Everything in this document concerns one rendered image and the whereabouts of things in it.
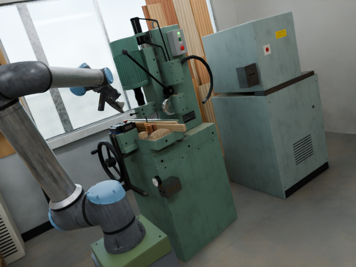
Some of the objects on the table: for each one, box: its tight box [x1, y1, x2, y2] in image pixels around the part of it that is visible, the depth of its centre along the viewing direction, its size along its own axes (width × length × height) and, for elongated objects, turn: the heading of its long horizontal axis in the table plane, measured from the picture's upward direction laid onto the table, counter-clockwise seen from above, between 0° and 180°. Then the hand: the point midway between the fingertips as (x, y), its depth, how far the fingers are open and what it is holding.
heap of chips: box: [147, 128, 173, 140], centre depth 172 cm, size 9×14×4 cm, turn 174°
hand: (121, 112), depth 179 cm, fingers closed
